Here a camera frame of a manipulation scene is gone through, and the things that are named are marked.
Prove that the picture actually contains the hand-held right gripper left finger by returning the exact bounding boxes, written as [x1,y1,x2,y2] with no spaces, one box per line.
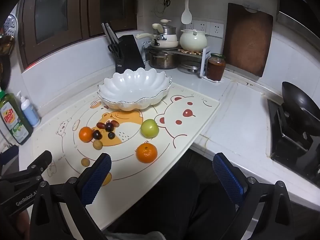
[29,152,112,240]

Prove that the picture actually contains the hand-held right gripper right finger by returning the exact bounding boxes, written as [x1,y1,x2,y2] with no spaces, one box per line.
[212,152,295,240]

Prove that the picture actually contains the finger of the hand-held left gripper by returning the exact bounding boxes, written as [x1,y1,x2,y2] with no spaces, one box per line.
[0,144,19,167]
[0,150,53,190]

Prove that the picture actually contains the orange tangerine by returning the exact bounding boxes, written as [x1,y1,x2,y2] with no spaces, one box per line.
[136,142,158,164]
[79,127,94,143]

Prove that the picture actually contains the white scalloped bowl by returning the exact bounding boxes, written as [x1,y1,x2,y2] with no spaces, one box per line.
[97,68,173,111]

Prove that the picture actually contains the green dish soap bottle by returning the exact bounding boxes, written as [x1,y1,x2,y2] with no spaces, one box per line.
[0,91,34,145]

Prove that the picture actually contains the white blue pump bottle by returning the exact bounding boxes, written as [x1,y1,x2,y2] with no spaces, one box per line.
[16,91,41,128]

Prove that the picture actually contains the bear print silicone mat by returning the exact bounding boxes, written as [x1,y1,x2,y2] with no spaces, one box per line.
[32,81,221,230]

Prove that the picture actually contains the black gas stove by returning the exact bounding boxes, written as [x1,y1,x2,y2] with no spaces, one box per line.
[267,99,320,188]

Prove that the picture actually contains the dark hanging pan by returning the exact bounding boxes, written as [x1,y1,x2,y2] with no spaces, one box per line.
[0,34,14,90]

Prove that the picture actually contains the black wok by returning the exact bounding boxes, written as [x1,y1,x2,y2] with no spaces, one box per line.
[282,81,320,128]

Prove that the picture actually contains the red sauce glass jar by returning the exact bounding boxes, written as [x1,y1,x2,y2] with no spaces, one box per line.
[206,53,226,82]

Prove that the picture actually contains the steel pot lid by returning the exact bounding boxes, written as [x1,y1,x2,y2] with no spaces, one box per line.
[180,64,200,73]

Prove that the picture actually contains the metal shelf rack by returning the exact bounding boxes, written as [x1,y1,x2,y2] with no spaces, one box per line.
[144,45,212,78]

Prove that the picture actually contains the white perforated colander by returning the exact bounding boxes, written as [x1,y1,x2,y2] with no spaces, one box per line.
[2,14,19,37]

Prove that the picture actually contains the black kitchen scissors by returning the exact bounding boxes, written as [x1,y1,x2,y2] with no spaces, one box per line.
[107,43,124,58]

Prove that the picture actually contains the black knife block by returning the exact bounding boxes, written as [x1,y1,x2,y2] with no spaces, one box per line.
[115,34,146,73]

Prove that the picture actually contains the steel stockpot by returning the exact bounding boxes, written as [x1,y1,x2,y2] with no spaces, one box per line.
[149,50,178,70]

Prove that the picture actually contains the brown cutting board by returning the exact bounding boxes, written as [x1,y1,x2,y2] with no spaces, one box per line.
[222,3,273,77]

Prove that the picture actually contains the cream casserole pot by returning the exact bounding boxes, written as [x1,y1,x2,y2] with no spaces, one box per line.
[179,29,208,52]

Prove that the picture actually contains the cream saucepan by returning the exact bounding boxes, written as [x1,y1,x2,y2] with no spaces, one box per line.
[136,31,179,48]

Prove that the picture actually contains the dark wooden cabinet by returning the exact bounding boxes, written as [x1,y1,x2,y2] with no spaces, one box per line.
[19,0,138,69]

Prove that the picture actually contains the white rice paddle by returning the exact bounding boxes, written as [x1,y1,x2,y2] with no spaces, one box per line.
[181,0,192,25]

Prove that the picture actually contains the steel range hood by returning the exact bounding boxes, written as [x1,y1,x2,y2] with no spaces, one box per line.
[275,0,320,40]

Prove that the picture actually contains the small steel pot cream handle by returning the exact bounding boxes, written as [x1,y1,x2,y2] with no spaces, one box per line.
[152,19,177,37]

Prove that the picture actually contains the round wire trivet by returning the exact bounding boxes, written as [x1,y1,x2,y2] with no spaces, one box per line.
[151,1,170,18]

